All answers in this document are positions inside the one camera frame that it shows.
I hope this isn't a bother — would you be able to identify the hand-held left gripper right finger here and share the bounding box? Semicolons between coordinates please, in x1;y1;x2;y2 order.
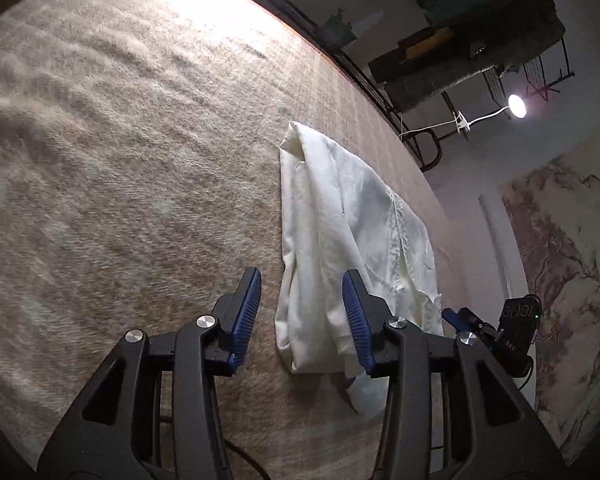
342;269;569;480

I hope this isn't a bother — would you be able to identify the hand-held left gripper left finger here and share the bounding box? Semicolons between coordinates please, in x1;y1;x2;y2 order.
37;267;262;480

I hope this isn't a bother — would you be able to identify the beige woven blanket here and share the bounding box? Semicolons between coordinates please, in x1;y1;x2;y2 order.
0;0;470;480

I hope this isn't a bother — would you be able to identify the black metal bed frame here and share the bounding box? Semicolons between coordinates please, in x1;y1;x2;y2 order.
200;0;443;173

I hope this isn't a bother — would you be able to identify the black cable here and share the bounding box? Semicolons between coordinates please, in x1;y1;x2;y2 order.
160;412;272;480

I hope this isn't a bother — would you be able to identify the metal drying rack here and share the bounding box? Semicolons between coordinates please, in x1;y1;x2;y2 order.
480;0;577;108

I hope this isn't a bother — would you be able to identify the white garment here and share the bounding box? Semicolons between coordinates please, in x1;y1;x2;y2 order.
274;121;445;416

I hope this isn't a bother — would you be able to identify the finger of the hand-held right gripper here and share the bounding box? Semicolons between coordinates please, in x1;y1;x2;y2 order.
442;307;500;355

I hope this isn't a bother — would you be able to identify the white gooseneck lamp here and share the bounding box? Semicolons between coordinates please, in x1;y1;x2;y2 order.
455;93;528;134

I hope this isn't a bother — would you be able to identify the white cable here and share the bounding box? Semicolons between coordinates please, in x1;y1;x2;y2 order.
399;119;462;143

